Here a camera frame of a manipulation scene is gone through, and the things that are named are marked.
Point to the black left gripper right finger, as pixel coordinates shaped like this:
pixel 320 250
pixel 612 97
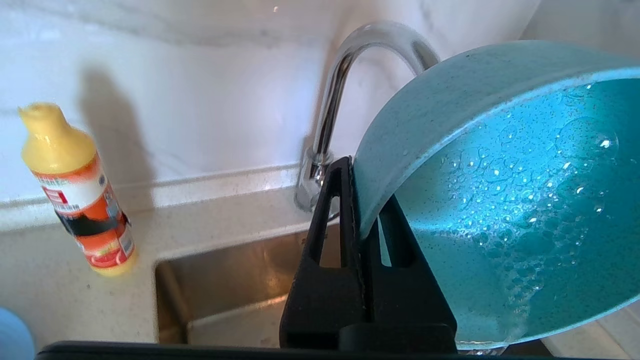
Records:
pixel 410 305

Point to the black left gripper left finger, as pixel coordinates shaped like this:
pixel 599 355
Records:
pixel 325 305

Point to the teal bowl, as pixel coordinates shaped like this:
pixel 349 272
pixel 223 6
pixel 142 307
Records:
pixel 500 200

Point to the chrome gooseneck faucet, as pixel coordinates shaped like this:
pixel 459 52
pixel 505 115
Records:
pixel 340 75

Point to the orange dish soap bottle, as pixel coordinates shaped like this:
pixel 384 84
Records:
pixel 85 200

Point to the stainless steel sink basin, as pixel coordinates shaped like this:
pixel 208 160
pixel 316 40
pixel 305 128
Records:
pixel 230 290

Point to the blue grey plate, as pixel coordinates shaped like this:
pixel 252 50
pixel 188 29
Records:
pixel 12 330

